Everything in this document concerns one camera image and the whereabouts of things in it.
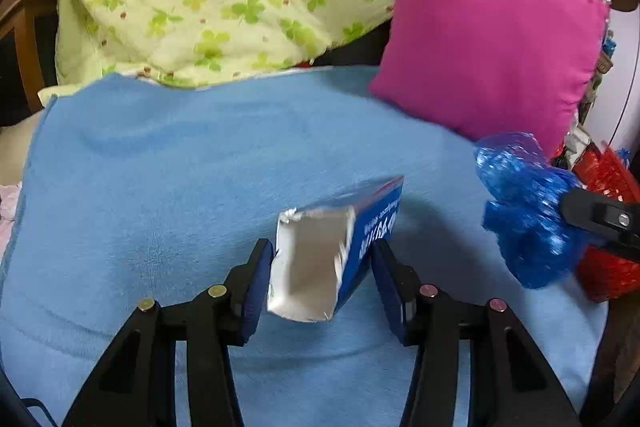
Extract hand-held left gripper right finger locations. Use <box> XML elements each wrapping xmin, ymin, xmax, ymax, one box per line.
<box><xmin>370</xmin><ymin>239</ymin><xmax>583</xmax><ymax>427</ymax></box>

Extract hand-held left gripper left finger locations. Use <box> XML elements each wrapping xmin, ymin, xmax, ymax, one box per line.
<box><xmin>62</xmin><ymin>238</ymin><xmax>275</xmax><ymax>427</ymax></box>

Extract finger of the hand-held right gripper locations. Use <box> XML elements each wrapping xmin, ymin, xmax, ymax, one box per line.
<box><xmin>559</xmin><ymin>188</ymin><xmax>640</xmax><ymax>258</ymax></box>

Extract blue white carton box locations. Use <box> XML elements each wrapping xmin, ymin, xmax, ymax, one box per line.
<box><xmin>267</xmin><ymin>175</ymin><xmax>405</xmax><ymax>324</ymax></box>

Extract red plastic mesh basket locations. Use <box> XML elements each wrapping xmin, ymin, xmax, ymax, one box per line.
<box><xmin>570</xmin><ymin>147</ymin><xmax>640</xmax><ymax>303</ymax></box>

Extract blue plastic bag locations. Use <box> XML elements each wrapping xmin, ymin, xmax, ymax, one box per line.
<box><xmin>474</xmin><ymin>132</ymin><xmax>591</xmax><ymax>290</ymax></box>

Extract light blue blanket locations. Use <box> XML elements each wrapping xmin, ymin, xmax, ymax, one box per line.
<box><xmin>0</xmin><ymin>66</ymin><xmax>608</xmax><ymax>427</ymax></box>

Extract magenta pillow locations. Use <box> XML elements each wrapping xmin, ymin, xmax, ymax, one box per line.
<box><xmin>369</xmin><ymin>0</ymin><xmax>611</xmax><ymax>158</ymax></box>

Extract pink cloth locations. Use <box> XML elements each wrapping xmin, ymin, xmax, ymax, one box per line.
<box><xmin>0</xmin><ymin>184</ymin><xmax>21</xmax><ymax>238</ymax></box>

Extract wooden bed frame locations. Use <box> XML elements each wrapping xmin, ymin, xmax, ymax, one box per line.
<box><xmin>0</xmin><ymin>0</ymin><xmax>61</xmax><ymax>108</ymax></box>

